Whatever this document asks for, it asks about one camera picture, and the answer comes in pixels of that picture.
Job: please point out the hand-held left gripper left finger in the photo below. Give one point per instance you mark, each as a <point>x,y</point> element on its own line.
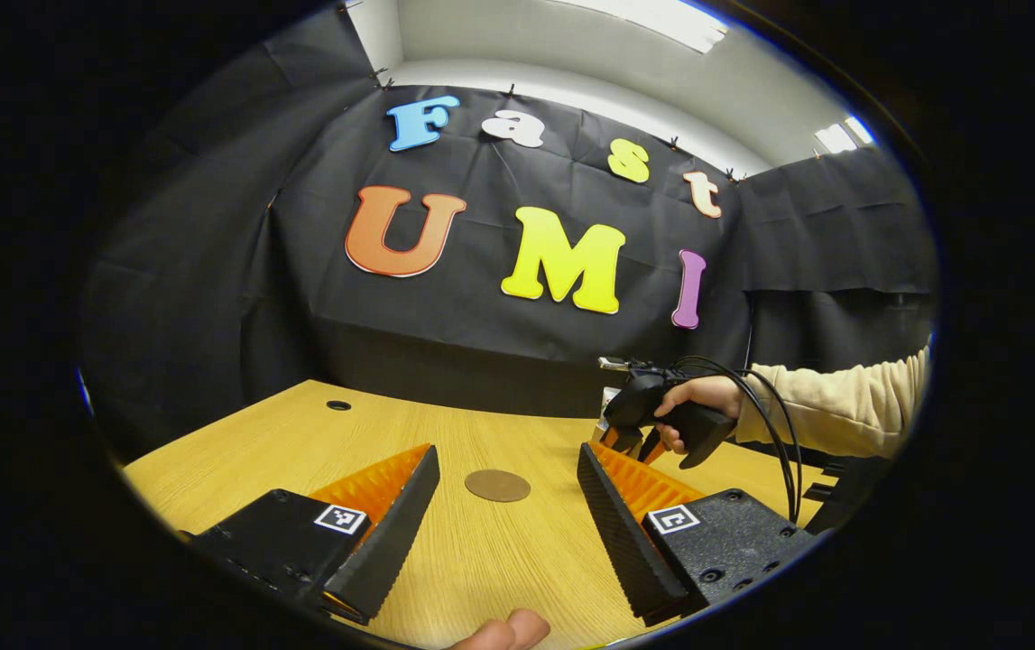
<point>391,542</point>

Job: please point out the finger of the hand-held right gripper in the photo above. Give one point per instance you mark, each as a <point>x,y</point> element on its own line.
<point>651,450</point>
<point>618,438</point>

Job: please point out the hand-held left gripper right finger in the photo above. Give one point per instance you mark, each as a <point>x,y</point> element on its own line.
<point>625,542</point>

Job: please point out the round brown coaster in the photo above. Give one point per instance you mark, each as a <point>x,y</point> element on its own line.
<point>497,486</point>

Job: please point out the wooden desktop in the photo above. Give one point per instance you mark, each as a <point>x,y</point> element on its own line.
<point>481,560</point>

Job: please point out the black backdrop cloth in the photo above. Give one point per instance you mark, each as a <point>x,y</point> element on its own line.
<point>499,361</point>

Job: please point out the small ceiling light panel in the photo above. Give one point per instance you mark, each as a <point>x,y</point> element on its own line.
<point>842,135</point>

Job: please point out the long ceiling light panel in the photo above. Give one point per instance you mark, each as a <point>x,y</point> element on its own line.
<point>652,20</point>

